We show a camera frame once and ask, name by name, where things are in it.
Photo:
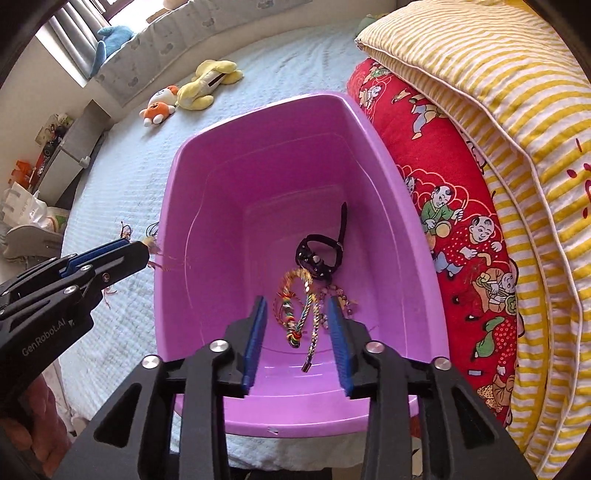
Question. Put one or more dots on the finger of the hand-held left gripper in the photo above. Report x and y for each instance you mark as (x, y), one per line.
(97, 254)
(124, 265)

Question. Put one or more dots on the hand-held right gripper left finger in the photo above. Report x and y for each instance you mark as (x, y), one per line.
(256, 341)

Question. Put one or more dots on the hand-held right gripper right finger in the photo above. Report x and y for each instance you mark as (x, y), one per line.
(339, 350)

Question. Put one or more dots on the black wristwatch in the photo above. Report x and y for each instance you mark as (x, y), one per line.
(316, 261)

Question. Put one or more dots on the pink plastic basin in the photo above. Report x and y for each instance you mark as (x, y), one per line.
(277, 184)

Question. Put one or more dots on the person's left hand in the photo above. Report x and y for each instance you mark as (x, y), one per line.
(32, 415)

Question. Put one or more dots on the printed white plastic bag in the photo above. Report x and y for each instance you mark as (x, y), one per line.
(53, 217)

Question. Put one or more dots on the grey chair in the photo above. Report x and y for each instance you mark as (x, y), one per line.
(32, 240)

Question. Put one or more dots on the light blue quilted bedspread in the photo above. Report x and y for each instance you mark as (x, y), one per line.
(129, 175)

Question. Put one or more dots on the white bedside cabinet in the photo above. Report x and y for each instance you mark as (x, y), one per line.
(78, 143)

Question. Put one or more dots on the red printed quilt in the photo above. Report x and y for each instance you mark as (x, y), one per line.
(466, 258)

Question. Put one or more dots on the orange white plush toy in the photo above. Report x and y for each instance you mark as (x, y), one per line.
(159, 105)

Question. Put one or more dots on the yellow plush toy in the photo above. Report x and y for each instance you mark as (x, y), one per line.
(207, 83)

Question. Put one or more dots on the blue plush toy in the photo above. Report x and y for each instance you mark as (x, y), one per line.
(115, 39)

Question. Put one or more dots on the grey curtain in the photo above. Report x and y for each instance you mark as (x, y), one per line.
(69, 37)

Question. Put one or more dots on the grey printed bed bumper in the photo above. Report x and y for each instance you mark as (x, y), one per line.
(194, 41)

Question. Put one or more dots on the yellow striped quilt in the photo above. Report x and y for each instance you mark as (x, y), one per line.
(485, 92)

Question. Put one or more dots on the green plush toy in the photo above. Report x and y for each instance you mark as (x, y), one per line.
(369, 21)

